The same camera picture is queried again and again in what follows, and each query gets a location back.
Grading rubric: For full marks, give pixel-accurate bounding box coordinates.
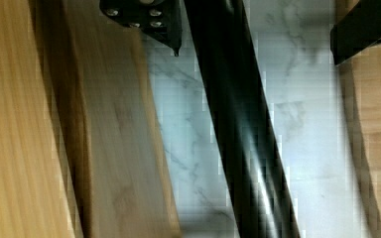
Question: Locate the large bamboo cutting board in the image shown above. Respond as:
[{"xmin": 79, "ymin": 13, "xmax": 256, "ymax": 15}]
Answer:
[{"xmin": 334, "ymin": 0, "xmax": 381, "ymax": 238}]

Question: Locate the white wooden-top drawer cabinet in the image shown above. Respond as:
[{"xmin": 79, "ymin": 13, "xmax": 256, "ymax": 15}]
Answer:
[{"xmin": 0, "ymin": 0, "xmax": 182, "ymax": 238}]

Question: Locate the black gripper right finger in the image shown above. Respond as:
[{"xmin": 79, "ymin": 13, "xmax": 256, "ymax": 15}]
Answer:
[{"xmin": 330, "ymin": 0, "xmax": 381, "ymax": 65}]

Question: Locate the black drawer handle bar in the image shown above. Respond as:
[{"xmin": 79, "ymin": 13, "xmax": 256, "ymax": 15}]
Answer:
[{"xmin": 184, "ymin": 0, "xmax": 301, "ymax": 238}]

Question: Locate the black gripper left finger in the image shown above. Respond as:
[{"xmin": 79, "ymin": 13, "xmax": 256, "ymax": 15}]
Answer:
[{"xmin": 99, "ymin": 0, "xmax": 183, "ymax": 57}]

